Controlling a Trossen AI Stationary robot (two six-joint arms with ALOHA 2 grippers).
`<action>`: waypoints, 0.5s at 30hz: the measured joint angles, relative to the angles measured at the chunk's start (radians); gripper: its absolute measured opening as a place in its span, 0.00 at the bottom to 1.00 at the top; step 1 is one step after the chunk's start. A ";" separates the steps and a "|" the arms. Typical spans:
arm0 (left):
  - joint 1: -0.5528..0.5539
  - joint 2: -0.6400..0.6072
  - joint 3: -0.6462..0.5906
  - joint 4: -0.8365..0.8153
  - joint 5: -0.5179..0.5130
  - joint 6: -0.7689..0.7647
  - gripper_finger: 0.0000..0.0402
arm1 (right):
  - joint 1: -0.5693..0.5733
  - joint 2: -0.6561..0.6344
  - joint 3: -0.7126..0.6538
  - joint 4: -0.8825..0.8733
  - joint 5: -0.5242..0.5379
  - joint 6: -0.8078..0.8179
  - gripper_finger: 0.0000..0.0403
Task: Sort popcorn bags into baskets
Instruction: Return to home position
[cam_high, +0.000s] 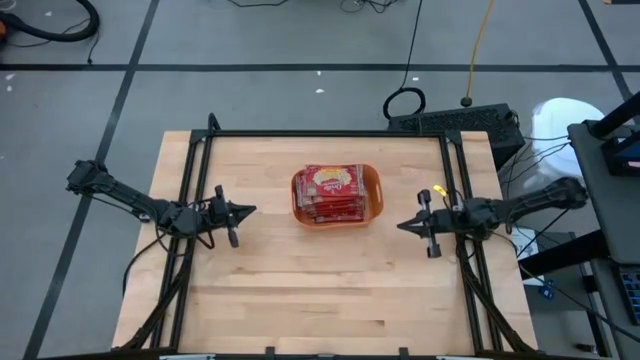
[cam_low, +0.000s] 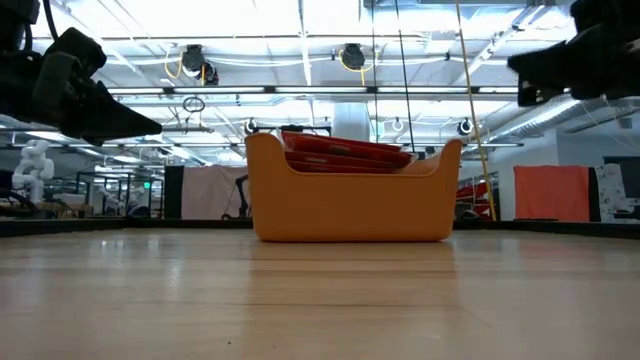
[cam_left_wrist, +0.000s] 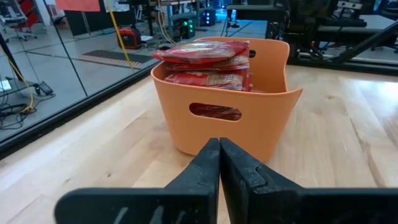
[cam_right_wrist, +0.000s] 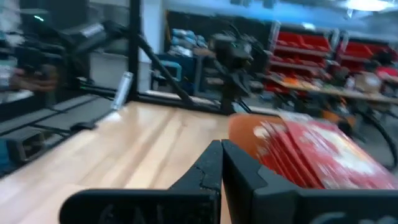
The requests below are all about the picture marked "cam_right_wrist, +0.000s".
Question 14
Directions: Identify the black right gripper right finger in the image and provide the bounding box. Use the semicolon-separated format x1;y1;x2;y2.
222;139;398;224

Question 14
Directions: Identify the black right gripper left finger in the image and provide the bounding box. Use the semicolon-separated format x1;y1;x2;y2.
58;140;223;224

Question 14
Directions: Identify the orange plastic basket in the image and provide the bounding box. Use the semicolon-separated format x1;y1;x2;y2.
228;113;284;159

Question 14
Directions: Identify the blue framed small display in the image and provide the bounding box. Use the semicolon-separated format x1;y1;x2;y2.
160;60;183;82

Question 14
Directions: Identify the red storage bin shelving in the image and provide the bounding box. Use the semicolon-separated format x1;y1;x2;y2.
269;29;398;94

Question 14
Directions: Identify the orange shop vacuum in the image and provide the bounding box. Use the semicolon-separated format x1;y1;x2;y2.
322;108;357;127

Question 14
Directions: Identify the wooden workbench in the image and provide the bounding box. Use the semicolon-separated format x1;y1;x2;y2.
270;76;398;105

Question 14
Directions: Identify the person's hand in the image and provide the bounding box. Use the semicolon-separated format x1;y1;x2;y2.
9;67;60;93

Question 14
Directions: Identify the blue chair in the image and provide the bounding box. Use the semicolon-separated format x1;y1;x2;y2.
0;138;19;175

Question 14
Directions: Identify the black aluminium table frame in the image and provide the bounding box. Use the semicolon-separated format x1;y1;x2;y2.
0;0;252;175

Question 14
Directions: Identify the silver aluminium bracket bar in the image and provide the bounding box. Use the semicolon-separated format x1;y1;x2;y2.
111;71;134;110

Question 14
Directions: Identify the black frame clip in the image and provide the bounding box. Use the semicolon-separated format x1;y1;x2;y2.
70;121;96;131

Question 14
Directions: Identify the black vacuum hose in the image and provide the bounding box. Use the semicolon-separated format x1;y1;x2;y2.
354;107;398;172

